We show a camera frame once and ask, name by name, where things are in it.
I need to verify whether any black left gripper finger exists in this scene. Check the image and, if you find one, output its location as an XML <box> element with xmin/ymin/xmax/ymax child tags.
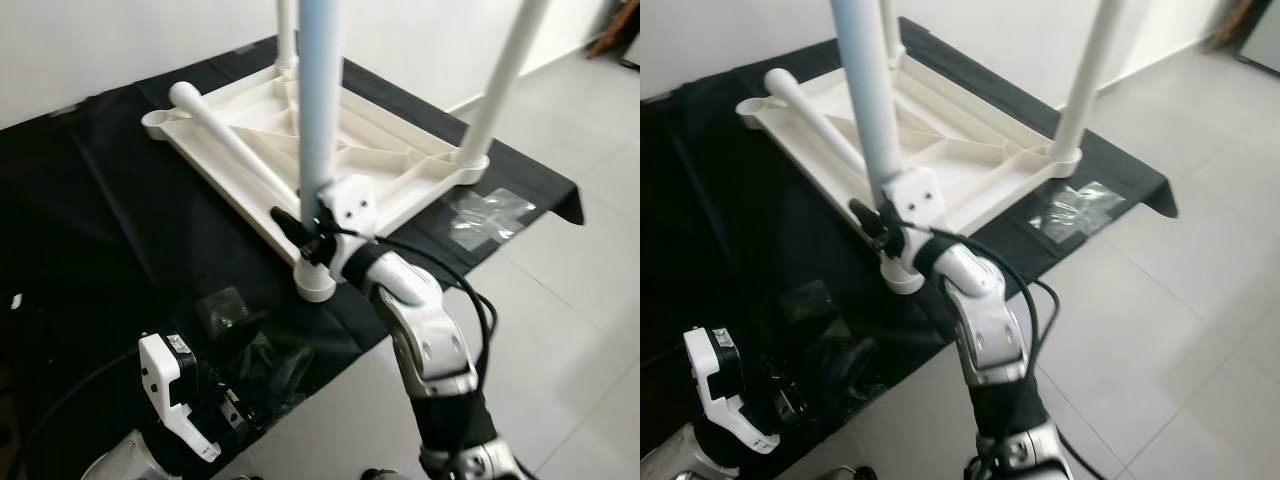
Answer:
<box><xmin>208</xmin><ymin>312</ymin><xmax>263</xmax><ymax>369</ymax></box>
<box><xmin>770</xmin><ymin>302</ymin><xmax>829</xmax><ymax>359</ymax></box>
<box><xmin>808</xmin><ymin>335</ymin><xmax>881</xmax><ymax>401</ymax></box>
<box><xmin>248</xmin><ymin>345</ymin><xmax>316</xmax><ymax>411</ymax></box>

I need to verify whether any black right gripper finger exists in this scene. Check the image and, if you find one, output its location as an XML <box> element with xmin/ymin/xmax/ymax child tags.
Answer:
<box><xmin>848</xmin><ymin>198</ymin><xmax>886</xmax><ymax>241</ymax></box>
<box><xmin>272</xmin><ymin>207</ymin><xmax>319</xmax><ymax>253</ymax></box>

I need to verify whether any clear tape patch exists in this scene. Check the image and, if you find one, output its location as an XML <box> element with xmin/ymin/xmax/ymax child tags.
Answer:
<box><xmin>1028</xmin><ymin>180</ymin><xmax>1126</xmax><ymax>244</ymax></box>
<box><xmin>195</xmin><ymin>287</ymin><xmax>251</xmax><ymax>336</ymax></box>
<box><xmin>440</xmin><ymin>188</ymin><xmax>538</xmax><ymax>253</ymax></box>
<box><xmin>775</xmin><ymin>280</ymin><xmax>836</xmax><ymax>326</ymax></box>

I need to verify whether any white plastic table top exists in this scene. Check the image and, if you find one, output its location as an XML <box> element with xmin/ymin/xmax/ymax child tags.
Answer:
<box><xmin>737</xmin><ymin>45</ymin><xmax>1083</xmax><ymax>296</ymax></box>
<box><xmin>140</xmin><ymin>62</ymin><xmax>491</xmax><ymax>303</ymax></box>

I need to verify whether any black floor mat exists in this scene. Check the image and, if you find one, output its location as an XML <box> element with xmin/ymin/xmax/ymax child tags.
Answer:
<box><xmin>640</xmin><ymin>18</ymin><xmax>1179</xmax><ymax>480</ymax></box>
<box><xmin>0</xmin><ymin>35</ymin><xmax>586</xmax><ymax>480</ymax></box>

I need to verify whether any brown wooden furniture piece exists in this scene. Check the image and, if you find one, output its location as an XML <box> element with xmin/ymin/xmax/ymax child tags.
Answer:
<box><xmin>590</xmin><ymin>0</ymin><xmax>641</xmax><ymax>69</ymax></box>
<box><xmin>1215</xmin><ymin>0</ymin><xmax>1280</xmax><ymax>73</ymax></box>

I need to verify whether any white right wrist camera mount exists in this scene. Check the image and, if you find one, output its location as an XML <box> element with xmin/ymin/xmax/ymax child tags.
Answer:
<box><xmin>318</xmin><ymin>175</ymin><xmax>379</xmax><ymax>241</ymax></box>
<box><xmin>885</xmin><ymin>167</ymin><xmax>946</xmax><ymax>233</ymax></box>

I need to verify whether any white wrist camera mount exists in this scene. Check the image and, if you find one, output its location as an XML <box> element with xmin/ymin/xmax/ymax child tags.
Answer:
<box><xmin>885</xmin><ymin>167</ymin><xmax>946</xmax><ymax>233</ymax></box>
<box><xmin>683</xmin><ymin>327</ymin><xmax>781</xmax><ymax>456</ymax></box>
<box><xmin>318</xmin><ymin>175</ymin><xmax>379</xmax><ymax>241</ymax></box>
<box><xmin>138</xmin><ymin>333</ymin><xmax>223</xmax><ymax>463</ymax></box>

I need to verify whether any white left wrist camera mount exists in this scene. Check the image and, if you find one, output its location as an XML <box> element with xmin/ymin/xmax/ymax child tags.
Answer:
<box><xmin>683</xmin><ymin>327</ymin><xmax>781</xmax><ymax>456</ymax></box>
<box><xmin>138</xmin><ymin>333</ymin><xmax>223</xmax><ymax>463</ymax></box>

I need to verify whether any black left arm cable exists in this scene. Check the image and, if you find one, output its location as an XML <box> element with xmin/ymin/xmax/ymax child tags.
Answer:
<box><xmin>10</xmin><ymin>345</ymin><xmax>146</xmax><ymax>471</ymax></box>

